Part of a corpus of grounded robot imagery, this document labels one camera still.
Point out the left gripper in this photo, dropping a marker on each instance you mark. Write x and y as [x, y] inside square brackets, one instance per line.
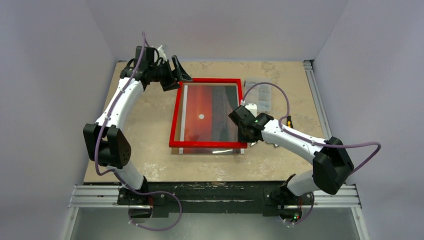
[171, 83]

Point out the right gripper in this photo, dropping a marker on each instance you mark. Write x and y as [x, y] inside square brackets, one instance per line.
[238, 117]

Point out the black yellow screwdriver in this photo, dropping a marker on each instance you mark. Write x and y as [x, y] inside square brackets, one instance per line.
[289, 122]

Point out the red picture frame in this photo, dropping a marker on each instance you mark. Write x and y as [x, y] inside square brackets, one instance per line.
[193, 147]

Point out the red sunset photo print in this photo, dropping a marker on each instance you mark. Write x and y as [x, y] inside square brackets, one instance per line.
[203, 113]

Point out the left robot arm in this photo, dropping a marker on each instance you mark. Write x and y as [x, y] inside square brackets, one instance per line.
[105, 141]

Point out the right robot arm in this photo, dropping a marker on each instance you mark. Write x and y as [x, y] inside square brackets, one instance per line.
[331, 164]

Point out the clear plastic screw box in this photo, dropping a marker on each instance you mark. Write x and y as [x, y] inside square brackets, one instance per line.
[261, 95]

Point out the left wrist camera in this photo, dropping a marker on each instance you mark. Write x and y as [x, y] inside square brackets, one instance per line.
[161, 52]

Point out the brown frame backing board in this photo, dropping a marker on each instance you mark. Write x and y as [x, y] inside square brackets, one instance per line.
[175, 150]

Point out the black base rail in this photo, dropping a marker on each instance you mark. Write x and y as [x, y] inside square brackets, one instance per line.
[268, 198]

